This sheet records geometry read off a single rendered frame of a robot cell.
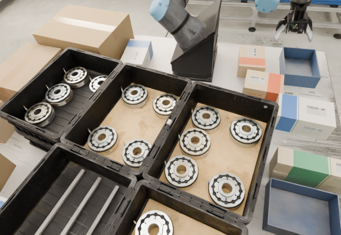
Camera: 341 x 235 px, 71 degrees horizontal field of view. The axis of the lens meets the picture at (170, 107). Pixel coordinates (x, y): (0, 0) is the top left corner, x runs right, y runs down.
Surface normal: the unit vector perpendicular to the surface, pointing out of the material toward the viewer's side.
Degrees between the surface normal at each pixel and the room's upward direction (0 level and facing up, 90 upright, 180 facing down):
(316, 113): 0
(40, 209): 0
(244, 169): 0
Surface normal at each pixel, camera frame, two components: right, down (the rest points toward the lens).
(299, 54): -0.24, 0.77
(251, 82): -0.07, -0.62
